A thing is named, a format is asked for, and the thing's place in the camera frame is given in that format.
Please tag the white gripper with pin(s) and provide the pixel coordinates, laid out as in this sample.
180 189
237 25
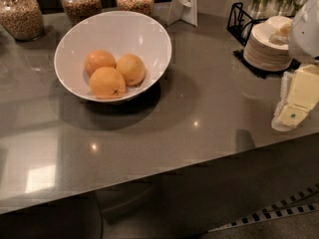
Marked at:
306 34

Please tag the orange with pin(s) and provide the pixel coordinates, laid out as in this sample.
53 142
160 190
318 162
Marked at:
132 68
98 59
107 84

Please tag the large white bowl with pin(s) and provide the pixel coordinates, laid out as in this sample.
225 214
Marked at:
118 32

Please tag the stack of white plates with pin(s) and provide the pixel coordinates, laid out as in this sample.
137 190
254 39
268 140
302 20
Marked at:
262 54

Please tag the pastry on plates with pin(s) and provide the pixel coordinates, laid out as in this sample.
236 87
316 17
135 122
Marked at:
281 36

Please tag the black white striped floor tape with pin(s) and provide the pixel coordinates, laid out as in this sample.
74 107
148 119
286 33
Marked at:
292 205

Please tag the drinking glass left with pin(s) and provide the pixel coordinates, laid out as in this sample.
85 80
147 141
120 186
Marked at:
257 8

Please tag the white folded table sign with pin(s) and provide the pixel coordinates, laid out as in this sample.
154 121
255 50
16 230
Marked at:
185 10

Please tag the middle glass cereal jar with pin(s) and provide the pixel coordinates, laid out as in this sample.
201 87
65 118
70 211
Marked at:
79 10

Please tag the left glass cereal jar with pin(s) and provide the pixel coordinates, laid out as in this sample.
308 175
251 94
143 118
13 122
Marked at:
22 19

